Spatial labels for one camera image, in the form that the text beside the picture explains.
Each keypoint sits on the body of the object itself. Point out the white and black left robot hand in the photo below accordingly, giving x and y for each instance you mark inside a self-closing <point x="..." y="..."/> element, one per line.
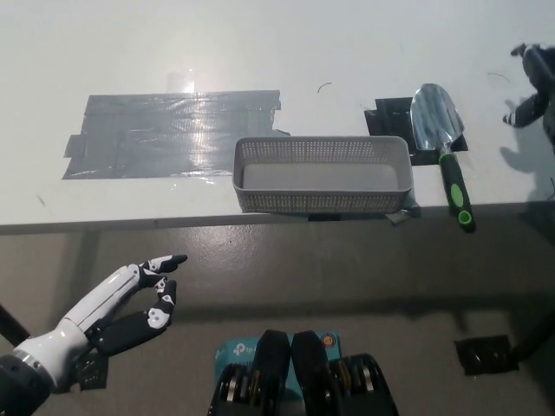
<point x="93" y="305"/>

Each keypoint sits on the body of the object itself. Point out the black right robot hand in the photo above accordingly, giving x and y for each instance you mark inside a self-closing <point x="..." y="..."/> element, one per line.
<point x="539" y="82"/>

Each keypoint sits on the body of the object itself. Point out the black tape patch on desk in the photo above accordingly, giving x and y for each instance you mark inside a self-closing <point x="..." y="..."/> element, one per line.
<point x="388" y="117"/>

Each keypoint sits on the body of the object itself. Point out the black table leg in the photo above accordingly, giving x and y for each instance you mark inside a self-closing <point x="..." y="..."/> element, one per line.
<point x="15" y="323"/>
<point x="537" y="340"/>

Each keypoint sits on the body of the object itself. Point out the teal cardboard box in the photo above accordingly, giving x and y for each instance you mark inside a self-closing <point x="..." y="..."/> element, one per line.
<point x="234" y="351"/>

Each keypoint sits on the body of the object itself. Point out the small grey tape piece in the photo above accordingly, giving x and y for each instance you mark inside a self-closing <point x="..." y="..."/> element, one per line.
<point x="399" y="219"/>

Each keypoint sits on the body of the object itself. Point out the small black tape strip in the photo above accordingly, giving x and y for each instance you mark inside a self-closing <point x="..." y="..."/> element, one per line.
<point x="323" y="218"/>

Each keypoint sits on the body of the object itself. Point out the grey perforated plastic basket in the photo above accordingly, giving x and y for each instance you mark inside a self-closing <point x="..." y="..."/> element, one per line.
<point x="321" y="201"/>

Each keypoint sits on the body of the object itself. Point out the large grey duct tape patch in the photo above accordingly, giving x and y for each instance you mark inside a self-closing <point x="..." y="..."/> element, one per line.
<point x="152" y="138"/>

